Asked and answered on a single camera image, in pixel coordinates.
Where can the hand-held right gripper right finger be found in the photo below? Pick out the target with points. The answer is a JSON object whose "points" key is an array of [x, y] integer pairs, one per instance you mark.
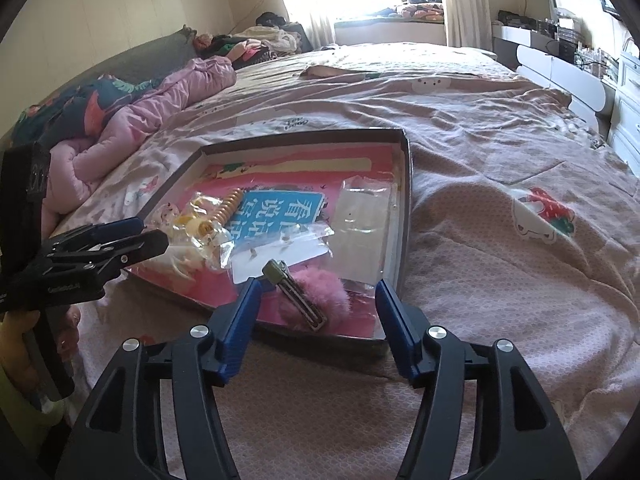
{"points": [[395, 330]]}

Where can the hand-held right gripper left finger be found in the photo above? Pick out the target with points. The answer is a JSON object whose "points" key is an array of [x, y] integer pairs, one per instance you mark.
{"points": [[242, 330]]}

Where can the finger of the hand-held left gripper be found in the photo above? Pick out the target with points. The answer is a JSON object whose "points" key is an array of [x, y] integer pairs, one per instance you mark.
{"points": [[140, 247], [115, 226]]}

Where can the pink speckled claw clip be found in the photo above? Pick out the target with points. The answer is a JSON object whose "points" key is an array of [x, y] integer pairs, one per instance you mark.
{"points": [[162, 212]]}

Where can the clear bag of hair clips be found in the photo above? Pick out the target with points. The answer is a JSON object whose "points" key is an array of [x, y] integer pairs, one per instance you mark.
{"points": [[200, 255]]}

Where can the dark grey cardboard box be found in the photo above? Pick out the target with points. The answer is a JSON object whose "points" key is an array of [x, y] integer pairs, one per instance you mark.
{"points": [[175, 180]]}

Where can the bagged grey ear stud card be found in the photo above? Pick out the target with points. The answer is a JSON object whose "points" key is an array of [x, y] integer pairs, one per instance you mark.
{"points": [[280, 260]]}

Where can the pink pompom hair clip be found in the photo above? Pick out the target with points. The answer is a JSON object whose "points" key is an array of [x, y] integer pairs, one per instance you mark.
{"points": [[325, 285]]}

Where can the beige toothed hair clip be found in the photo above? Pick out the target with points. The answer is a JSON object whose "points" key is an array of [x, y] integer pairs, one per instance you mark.
{"points": [[229, 207]]}

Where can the person's left hand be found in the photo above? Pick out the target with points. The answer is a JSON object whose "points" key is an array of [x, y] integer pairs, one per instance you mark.
{"points": [[67, 330]]}

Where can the pink book with blue label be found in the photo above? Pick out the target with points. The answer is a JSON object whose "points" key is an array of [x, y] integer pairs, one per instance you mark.
{"points": [[270, 312]]}

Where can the empty clear plastic bag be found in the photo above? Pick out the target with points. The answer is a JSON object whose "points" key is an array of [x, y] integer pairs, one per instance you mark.
{"points": [[362, 230]]}

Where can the pink quilt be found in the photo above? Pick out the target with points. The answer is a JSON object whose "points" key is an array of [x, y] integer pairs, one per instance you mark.
{"points": [[150, 105]]}

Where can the dark floral blanket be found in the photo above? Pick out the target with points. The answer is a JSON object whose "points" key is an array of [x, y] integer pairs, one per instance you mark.
{"points": [[65, 105]]}

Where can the grey headboard cushion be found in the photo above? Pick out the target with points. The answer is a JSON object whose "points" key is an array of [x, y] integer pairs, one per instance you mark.
{"points": [[135, 55]]}

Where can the pile of clothes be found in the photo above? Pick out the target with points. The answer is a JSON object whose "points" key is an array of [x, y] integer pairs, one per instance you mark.
{"points": [[255, 42]]}

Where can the sheer white curtain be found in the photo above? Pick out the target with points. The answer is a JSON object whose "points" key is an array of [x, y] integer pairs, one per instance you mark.
{"points": [[305, 10]]}

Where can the white window seat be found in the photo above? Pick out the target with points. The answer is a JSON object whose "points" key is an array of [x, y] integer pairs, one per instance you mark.
{"points": [[385, 32]]}

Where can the white bed footboard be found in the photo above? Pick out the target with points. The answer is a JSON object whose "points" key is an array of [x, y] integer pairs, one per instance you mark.
{"points": [[550, 67]]}

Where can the white dresser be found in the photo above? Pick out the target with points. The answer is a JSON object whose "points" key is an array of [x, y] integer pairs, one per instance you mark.
{"points": [[627, 110]]}

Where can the clothes on window seat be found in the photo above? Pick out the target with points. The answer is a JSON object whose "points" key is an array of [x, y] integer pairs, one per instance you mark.
{"points": [[420, 9]]}

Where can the cream curtain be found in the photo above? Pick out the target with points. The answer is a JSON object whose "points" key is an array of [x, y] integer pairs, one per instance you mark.
{"points": [[465, 5]]}

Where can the black box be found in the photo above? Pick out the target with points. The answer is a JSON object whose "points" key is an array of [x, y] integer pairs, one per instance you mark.
{"points": [[515, 19]]}

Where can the clear acrylic organizer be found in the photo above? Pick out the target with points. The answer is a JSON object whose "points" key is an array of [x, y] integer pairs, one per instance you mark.
{"points": [[595, 62]]}

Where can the cloud shaped mirror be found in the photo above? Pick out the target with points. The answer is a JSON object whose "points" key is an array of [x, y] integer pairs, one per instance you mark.
{"points": [[540, 2]]}

